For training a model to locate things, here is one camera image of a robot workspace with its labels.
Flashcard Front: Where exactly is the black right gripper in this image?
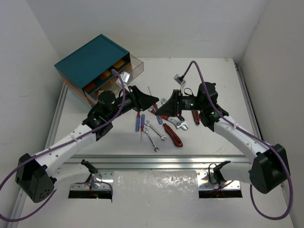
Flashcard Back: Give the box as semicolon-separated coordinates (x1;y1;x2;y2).
155;89;205;117

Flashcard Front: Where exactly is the small blue red screwdriver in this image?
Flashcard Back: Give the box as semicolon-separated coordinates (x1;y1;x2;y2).
148;87;163;125

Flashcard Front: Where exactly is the long blue red screwdriver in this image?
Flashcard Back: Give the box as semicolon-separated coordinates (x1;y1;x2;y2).
136;111;143;143

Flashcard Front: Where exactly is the red black utility knife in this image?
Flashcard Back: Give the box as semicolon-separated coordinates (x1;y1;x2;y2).
163;123;183;147
192;110;200;125

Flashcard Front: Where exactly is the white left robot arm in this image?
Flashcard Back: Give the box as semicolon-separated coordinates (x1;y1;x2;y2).
15;85;159;203

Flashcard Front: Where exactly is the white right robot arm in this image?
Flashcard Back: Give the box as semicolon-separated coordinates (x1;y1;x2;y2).
156;82;290;194

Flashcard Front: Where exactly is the small silver open-end wrench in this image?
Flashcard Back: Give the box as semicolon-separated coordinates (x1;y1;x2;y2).
143;128;159;152

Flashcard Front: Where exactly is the teal drawer organizer box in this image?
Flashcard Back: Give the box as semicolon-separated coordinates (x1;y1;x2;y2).
54;34;131;104

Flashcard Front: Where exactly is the white foam cover panel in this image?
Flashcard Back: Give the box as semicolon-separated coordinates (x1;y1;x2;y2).
113;171;199;203

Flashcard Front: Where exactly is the black handled adjustable wrench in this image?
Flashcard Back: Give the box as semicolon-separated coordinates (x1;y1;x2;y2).
161;98;167;105

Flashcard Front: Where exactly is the red handled adjustable wrench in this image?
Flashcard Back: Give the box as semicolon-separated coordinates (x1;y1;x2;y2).
162;116;189;130

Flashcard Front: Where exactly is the blue handled screwdriver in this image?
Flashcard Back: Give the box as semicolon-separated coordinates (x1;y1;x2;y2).
135;114;146;133

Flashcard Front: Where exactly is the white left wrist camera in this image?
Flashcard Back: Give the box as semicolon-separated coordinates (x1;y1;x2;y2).
120;71;130;83

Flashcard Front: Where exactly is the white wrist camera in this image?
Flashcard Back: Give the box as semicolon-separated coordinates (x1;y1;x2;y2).
120;71;130;83
173;74;186;86

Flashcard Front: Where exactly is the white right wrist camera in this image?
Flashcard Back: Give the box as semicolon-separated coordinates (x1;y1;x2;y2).
173;74;186;86

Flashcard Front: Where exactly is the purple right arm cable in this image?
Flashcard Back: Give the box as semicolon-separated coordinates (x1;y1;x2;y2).
182;60;293;219

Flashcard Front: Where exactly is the aluminium table edge rail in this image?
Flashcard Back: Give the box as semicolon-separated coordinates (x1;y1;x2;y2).
62;153;248;170

